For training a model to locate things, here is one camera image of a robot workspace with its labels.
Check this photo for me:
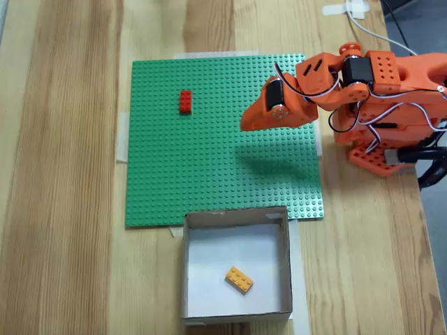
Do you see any open cardboard box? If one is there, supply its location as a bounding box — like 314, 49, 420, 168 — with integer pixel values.
180, 205, 294, 327

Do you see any black cable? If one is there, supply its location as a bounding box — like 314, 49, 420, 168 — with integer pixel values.
380, 0, 417, 53

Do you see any short translucent tape strip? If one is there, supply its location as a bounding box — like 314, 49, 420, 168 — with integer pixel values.
115, 112, 131, 163

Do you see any long translucent tape strip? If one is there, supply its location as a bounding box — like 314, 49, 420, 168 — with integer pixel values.
287, 219, 312, 335

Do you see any narrow translucent tape strip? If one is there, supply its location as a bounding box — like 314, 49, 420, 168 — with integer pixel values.
315, 124, 324, 158

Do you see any wide translucent tape strip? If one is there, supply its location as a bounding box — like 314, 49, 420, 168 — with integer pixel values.
173, 51, 261, 62

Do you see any crossed tape over cable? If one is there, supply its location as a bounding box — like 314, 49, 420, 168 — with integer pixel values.
321, 0, 368, 20

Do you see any white cable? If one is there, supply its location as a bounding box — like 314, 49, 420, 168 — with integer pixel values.
345, 0, 418, 56

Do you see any green lego baseplate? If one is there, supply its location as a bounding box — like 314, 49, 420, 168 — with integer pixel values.
124, 53, 325, 230

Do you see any red lego block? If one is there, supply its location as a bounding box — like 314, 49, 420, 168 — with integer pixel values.
179, 89, 193, 115

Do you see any yellow lego block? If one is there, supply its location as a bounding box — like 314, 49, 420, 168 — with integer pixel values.
224, 265, 256, 295

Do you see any black table clamp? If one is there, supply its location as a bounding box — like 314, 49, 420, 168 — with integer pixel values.
383, 129, 447, 191

